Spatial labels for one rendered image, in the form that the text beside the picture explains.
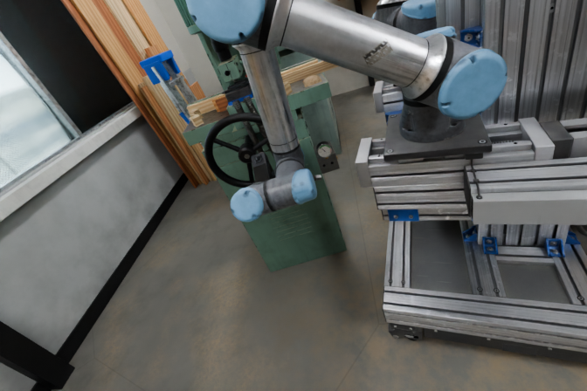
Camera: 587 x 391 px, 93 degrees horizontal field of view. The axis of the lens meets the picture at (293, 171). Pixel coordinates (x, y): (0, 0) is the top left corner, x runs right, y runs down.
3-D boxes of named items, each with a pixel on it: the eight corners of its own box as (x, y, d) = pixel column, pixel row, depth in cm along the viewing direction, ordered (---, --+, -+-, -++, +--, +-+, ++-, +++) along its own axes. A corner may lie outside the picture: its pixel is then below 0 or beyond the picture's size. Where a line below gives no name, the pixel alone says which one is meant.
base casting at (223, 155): (210, 170, 120) (200, 152, 115) (227, 121, 169) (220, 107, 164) (310, 136, 115) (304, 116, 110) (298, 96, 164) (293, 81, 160)
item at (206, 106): (191, 118, 125) (186, 107, 123) (193, 116, 127) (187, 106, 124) (321, 72, 119) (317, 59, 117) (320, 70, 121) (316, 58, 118)
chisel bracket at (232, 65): (226, 86, 114) (217, 65, 109) (230, 78, 125) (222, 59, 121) (243, 80, 113) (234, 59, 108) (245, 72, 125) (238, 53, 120)
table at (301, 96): (183, 157, 105) (174, 144, 102) (199, 126, 131) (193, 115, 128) (338, 104, 99) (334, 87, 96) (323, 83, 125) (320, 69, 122)
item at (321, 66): (218, 109, 122) (214, 100, 120) (218, 107, 124) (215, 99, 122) (341, 65, 117) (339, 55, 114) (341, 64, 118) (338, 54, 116)
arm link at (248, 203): (268, 218, 61) (233, 228, 62) (279, 207, 72) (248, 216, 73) (257, 183, 61) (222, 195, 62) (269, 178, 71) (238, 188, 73)
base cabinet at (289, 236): (269, 273, 155) (210, 170, 119) (269, 208, 205) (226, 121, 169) (348, 250, 151) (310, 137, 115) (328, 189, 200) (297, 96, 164)
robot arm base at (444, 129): (461, 109, 74) (460, 72, 69) (470, 138, 63) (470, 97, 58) (400, 118, 81) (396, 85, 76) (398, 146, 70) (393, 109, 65)
